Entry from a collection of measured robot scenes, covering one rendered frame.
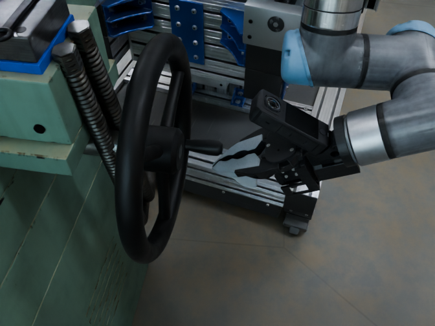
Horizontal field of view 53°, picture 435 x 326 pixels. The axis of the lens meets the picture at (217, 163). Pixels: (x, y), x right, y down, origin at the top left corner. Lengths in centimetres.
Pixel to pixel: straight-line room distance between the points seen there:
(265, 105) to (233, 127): 87
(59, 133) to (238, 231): 101
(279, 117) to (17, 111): 31
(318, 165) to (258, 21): 38
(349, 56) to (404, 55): 7
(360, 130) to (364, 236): 94
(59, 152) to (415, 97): 42
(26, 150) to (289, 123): 32
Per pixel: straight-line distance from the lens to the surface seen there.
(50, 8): 48
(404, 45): 64
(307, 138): 58
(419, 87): 59
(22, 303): 69
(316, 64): 60
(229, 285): 134
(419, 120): 57
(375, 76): 62
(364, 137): 57
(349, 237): 148
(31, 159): 52
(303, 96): 156
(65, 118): 48
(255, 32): 93
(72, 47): 46
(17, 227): 63
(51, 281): 75
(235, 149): 66
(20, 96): 48
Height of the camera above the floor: 123
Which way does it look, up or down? 50 degrees down
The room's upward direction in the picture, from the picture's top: straight up
